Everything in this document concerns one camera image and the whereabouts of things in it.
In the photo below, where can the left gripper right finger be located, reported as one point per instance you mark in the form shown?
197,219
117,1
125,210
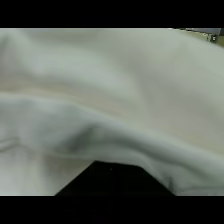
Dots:
140,183

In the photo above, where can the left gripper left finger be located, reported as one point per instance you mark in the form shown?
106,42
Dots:
90,183

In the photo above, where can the white shirt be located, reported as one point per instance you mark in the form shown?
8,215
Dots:
110,90

